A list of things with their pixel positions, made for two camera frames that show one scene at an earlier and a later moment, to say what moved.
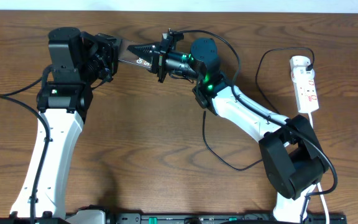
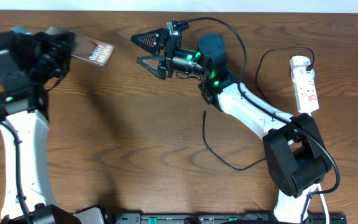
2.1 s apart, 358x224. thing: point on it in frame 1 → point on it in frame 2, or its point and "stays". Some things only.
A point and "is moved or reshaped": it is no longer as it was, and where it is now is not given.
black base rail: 133,218 stays
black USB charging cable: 265,97 stays
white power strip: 305,89 stays
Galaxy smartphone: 125,55 is moved or reshaped
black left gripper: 110,55 → 66,50
